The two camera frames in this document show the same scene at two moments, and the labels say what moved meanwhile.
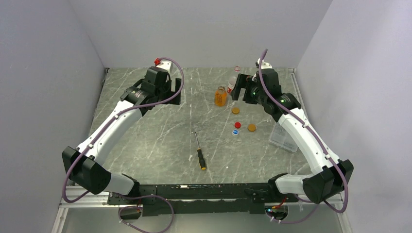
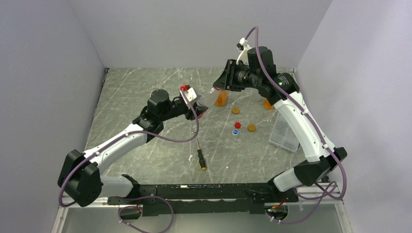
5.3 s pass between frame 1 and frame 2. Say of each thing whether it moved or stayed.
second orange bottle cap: stayed
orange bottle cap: stayed
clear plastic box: stayed
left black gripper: moved
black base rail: stayed
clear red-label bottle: moved
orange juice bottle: stayed
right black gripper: moved
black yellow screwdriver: stayed
